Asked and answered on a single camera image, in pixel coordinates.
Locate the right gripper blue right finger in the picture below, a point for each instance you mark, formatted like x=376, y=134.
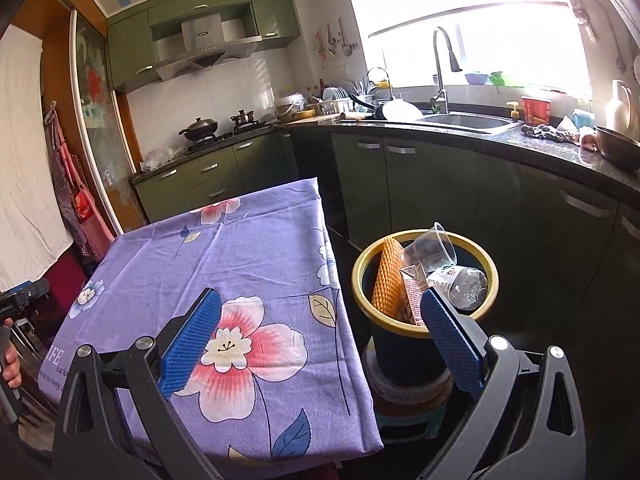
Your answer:
x=455, y=337

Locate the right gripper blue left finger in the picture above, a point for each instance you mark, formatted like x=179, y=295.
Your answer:
x=186, y=338

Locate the clear plastic water bottle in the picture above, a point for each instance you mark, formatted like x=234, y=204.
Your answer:
x=462, y=287

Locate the red white milk carton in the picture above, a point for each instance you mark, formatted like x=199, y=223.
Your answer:
x=415, y=284

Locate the orange bumpy foam pad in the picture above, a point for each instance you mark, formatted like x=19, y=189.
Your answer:
x=389, y=295

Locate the clear plastic cup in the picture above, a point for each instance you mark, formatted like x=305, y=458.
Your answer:
x=433, y=250

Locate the person's left hand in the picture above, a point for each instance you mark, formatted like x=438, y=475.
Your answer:
x=10, y=363

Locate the white hanging cloth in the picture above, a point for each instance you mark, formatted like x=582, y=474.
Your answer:
x=33, y=235

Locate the red checked apron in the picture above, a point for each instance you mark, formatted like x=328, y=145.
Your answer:
x=76, y=204

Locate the black wok on stove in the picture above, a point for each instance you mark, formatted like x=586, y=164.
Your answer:
x=201, y=129

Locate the small steel pot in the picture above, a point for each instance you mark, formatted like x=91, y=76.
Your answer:
x=243, y=118

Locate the steel sink basin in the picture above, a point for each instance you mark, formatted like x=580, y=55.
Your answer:
x=469, y=122

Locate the dark bowl on counter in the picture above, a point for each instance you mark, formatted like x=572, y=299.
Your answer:
x=619, y=150

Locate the white dish rack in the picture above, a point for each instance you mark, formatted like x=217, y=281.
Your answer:
x=336, y=100

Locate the steel range hood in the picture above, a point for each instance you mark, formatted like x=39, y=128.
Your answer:
x=203, y=40

